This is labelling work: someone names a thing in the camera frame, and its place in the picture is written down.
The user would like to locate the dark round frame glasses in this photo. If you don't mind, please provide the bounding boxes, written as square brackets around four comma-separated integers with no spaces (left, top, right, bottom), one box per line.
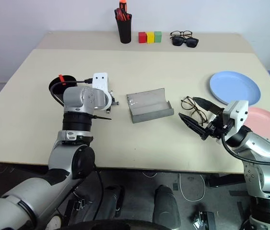
[169,30,193,39]

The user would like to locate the thin brown frame glasses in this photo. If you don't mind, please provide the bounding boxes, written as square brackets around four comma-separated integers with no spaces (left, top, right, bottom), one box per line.
[180,96,209,126]

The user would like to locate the orange handled screwdriver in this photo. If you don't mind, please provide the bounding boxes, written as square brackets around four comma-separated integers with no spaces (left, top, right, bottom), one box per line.
[118,0,128,14]

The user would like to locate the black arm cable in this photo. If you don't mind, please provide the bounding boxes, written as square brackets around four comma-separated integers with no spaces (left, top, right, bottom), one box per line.
[49,78,94,106]
[221,133,270,167]

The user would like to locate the slim dark rounded shape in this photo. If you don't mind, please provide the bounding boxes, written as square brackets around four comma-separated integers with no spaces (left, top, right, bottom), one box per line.
[100,185,126,219]

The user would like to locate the white floor cable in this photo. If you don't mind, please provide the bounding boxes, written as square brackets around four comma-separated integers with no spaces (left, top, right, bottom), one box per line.
[177,173,206,202]

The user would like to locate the black table foot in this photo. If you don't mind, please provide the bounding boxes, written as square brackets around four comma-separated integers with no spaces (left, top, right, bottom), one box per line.
[208,174,246,188]

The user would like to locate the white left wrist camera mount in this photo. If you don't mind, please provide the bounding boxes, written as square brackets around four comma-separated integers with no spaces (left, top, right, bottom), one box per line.
[92,72,109,92]

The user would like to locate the pink plate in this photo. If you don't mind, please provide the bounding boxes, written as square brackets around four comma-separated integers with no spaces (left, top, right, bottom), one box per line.
[243,106,270,160]

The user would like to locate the grey glasses case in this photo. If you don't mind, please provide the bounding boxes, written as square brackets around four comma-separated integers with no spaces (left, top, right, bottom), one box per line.
[126,88,175,124]

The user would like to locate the large dark rounded shape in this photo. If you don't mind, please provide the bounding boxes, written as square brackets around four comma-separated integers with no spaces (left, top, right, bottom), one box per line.
[152,184,181,229]

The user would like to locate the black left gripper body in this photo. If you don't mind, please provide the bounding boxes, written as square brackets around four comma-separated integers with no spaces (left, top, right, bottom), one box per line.
[105,80,120,114]

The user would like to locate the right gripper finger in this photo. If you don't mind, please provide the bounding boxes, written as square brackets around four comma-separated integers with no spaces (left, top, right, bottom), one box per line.
[178,113,210,141]
[192,96,224,115]

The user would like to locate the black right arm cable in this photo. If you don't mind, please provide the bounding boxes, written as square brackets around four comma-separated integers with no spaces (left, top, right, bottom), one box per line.
[221,133,270,167]

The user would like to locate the black sunglasses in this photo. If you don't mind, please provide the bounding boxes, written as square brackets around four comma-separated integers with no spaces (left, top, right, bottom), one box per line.
[171,36,200,48]

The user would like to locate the light blue plate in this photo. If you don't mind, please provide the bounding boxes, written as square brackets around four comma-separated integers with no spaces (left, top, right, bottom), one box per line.
[209,70,262,107]

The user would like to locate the black metal clamp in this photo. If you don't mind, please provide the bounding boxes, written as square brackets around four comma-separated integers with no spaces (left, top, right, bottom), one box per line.
[193,210,216,230]

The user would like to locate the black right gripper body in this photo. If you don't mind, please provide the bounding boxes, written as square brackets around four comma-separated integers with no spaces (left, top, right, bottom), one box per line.
[200,109,232,142]

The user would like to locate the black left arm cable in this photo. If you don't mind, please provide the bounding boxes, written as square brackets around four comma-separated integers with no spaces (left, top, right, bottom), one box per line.
[49,78,94,106]

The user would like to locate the tall black tool holder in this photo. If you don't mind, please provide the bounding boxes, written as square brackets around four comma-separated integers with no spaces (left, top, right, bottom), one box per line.
[116,17,133,45]

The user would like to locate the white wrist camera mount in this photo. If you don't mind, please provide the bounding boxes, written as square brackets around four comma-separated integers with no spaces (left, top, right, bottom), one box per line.
[92,72,109,92]
[222,100,249,131]

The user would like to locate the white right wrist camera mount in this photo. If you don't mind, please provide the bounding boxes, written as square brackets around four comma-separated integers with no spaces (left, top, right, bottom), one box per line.
[222,100,249,131]

